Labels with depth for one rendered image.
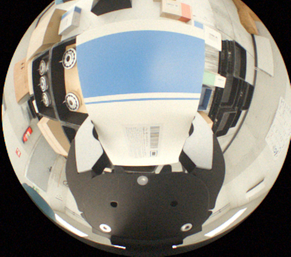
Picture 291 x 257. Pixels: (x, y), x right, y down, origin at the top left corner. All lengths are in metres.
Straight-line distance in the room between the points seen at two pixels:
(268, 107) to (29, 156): 6.09
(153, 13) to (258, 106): 2.90
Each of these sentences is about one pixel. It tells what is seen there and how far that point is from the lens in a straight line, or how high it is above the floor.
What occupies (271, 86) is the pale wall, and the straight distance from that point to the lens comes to 2.89.
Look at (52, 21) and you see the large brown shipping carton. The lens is 0.79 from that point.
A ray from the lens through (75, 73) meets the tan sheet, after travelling 0.50.
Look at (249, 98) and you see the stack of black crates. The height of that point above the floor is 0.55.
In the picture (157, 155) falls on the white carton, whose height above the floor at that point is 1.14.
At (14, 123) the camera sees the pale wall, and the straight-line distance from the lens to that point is 3.17.
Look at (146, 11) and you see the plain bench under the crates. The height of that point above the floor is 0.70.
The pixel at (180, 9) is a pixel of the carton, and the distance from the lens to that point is 0.57.
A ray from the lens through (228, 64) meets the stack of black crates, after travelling 1.12.
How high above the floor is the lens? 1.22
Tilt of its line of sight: 58 degrees down
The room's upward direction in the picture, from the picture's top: 175 degrees clockwise
